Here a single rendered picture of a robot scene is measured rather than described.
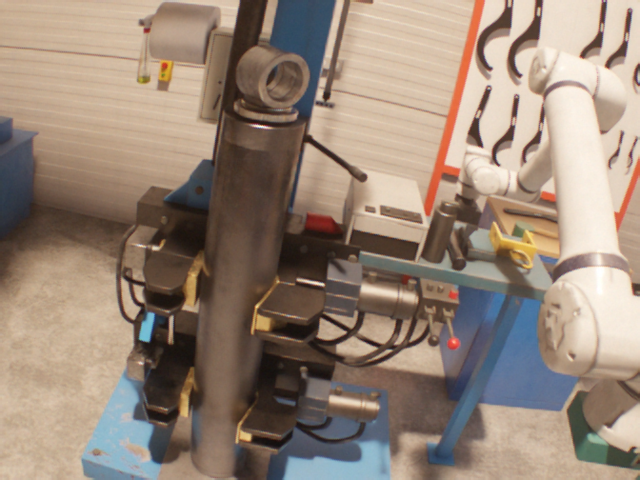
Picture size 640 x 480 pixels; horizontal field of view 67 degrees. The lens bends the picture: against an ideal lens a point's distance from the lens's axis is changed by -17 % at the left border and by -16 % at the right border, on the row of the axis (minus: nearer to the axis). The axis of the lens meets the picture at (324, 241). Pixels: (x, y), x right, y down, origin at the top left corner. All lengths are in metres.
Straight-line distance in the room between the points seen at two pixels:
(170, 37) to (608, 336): 1.93
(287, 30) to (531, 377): 2.13
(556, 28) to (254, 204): 2.57
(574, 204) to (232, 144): 0.82
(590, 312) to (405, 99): 2.72
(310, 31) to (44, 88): 2.58
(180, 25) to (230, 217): 1.06
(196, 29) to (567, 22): 2.28
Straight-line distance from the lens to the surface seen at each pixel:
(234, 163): 1.41
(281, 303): 1.55
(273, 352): 2.00
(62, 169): 4.12
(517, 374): 2.99
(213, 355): 1.71
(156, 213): 1.82
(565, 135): 1.13
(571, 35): 3.62
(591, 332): 0.89
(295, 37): 1.80
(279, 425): 1.85
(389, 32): 3.40
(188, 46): 2.29
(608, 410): 1.08
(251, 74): 1.38
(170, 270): 1.62
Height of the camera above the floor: 1.85
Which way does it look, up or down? 26 degrees down
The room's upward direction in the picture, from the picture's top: 13 degrees clockwise
